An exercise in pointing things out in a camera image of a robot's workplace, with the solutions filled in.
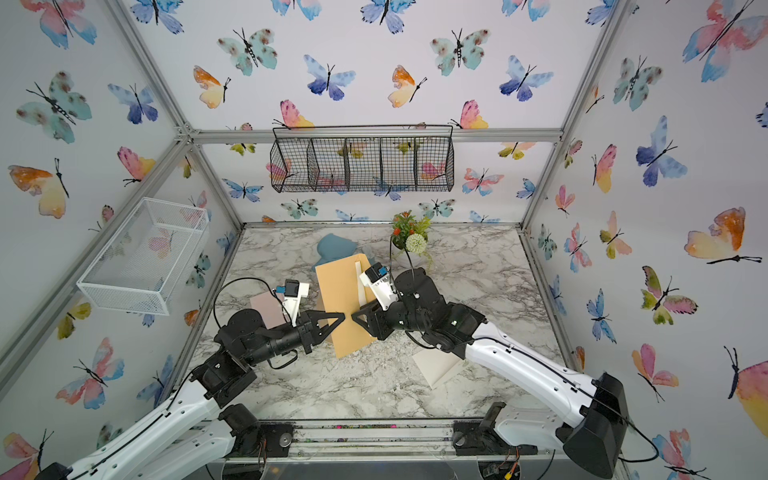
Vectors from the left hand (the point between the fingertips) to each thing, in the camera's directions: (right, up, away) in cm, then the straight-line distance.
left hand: (344, 319), depth 65 cm
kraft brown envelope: (0, +7, +2) cm, 7 cm away
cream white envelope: (+23, -17, +20) cm, 35 cm away
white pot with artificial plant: (+16, +20, +31) cm, 40 cm away
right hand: (+3, +2, +2) cm, 4 cm away
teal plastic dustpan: (-13, +17, +50) cm, 55 cm away
